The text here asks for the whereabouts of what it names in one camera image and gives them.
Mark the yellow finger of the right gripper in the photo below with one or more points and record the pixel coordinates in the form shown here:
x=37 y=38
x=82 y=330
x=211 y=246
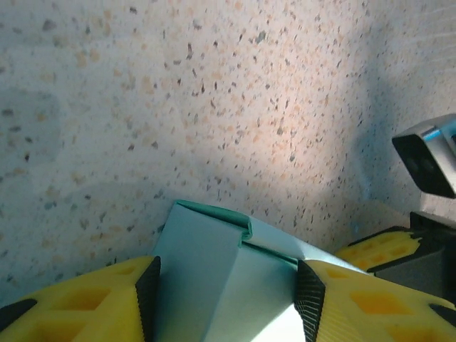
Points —
x=377 y=246

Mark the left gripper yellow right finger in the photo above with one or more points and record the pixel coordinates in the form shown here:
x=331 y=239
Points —
x=374 y=310

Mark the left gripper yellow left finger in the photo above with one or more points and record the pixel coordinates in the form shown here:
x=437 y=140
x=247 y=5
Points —
x=71 y=306

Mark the light blue paper box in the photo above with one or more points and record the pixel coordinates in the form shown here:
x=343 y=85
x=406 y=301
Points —
x=199 y=267

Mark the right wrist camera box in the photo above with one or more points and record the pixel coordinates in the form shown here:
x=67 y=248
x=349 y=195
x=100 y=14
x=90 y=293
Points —
x=427 y=164

